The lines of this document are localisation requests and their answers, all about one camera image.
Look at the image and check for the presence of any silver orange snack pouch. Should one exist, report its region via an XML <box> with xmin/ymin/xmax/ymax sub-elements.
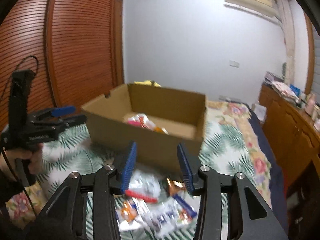
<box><xmin>115</xmin><ymin>198</ymin><xmax>145</xmax><ymax>232</ymax></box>

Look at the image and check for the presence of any magenta small snack packet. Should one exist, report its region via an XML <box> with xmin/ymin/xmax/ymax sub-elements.
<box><xmin>127</xmin><ymin>120</ymin><xmax>143</xmax><ymax>127</ymax></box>

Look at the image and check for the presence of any white blue snack pouch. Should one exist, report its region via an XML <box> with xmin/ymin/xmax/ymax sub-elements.
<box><xmin>146</xmin><ymin>194</ymin><xmax>197</xmax><ymax>238</ymax></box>

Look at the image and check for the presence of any orange chicken feet snack pack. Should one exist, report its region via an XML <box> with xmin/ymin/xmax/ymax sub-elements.
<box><xmin>143</xmin><ymin>120</ymin><xmax>169</xmax><ymax>135</ymax></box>

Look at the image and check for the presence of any small gold brown candy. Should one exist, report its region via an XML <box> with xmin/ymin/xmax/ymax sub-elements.
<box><xmin>164</xmin><ymin>178</ymin><xmax>186</xmax><ymax>197</ymax></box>

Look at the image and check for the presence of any white chicken feet snack pack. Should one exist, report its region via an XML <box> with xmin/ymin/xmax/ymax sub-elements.
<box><xmin>125</xmin><ymin>170</ymin><xmax>161</xmax><ymax>203</ymax></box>

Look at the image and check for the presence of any person's left hand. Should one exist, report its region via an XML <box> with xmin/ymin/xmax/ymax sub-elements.
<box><xmin>1</xmin><ymin>144</ymin><xmax>43</xmax><ymax>180</ymax></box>

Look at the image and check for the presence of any palm leaf print tablecloth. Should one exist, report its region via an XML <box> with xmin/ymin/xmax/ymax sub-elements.
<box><xmin>36</xmin><ymin>100</ymin><xmax>272</xmax><ymax>240</ymax></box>

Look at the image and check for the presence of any floral bed sheet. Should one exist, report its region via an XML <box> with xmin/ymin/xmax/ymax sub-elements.
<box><xmin>1</xmin><ymin>101</ymin><xmax>288</xmax><ymax>230</ymax></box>

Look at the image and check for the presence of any wooden louvered wardrobe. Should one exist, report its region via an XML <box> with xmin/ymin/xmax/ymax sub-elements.
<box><xmin>1</xmin><ymin>0</ymin><xmax>124</xmax><ymax>126</ymax></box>

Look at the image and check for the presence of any yellow Pikachu plush toy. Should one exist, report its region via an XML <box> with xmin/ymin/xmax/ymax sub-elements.
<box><xmin>134</xmin><ymin>80</ymin><xmax>161</xmax><ymax>87</ymax></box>

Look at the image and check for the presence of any brown cardboard box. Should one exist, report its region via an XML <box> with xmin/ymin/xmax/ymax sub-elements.
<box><xmin>81</xmin><ymin>83</ymin><xmax>207</xmax><ymax>172</ymax></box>

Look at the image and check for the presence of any wooden sideboard cabinet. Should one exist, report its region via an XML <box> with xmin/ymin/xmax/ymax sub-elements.
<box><xmin>259</xmin><ymin>84</ymin><xmax>319</xmax><ymax>187</ymax></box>

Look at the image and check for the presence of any pink kettle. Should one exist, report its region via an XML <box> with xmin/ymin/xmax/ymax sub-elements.
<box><xmin>304</xmin><ymin>93</ymin><xmax>316</xmax><ymax>116</ymax></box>

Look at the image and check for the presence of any folded floral cloth stack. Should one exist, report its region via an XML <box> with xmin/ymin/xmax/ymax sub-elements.
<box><xmin>272</xmin><ymin>81</ymin><xmax>298</xmax><ymax>102</ymax></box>

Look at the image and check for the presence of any small white desk fan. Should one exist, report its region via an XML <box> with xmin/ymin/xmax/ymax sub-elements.
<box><xmin>281</xmin><ymin>62</ymin><xmax>287</xmax><ymax>79</ymax></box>

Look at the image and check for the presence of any cream curtain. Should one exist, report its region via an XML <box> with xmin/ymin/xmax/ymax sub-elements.
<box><xmin>276</xmin><ymin>0</ymin><xmax>295</xmax><ymax>85</ymax></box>

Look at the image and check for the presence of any black cable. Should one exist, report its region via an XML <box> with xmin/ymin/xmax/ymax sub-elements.
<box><xmin>0</xmin><ymin>55</ymin><xmax>40</xmax><ymax>218</ymax></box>

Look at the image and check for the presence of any white wall switch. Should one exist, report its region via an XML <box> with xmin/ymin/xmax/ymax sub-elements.
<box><xmin>229</xmin><ymin>61</ymin><xmax>240</xmax><ymax>68</ymax></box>

